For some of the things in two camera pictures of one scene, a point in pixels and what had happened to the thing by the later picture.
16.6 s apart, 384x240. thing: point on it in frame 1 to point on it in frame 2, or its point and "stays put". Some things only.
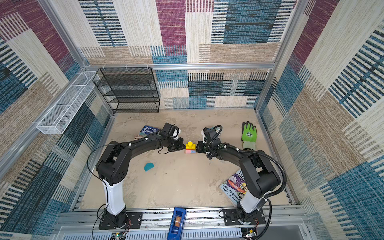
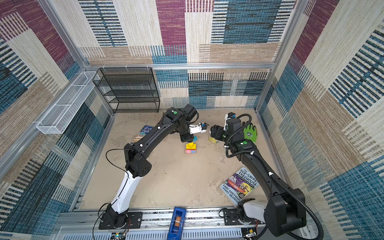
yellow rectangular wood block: x=193 y=147 stays put
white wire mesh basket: x=59 y=117 stays put
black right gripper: x=199 y=147 to x=217 y=130
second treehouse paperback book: x=235 y=187 stays put
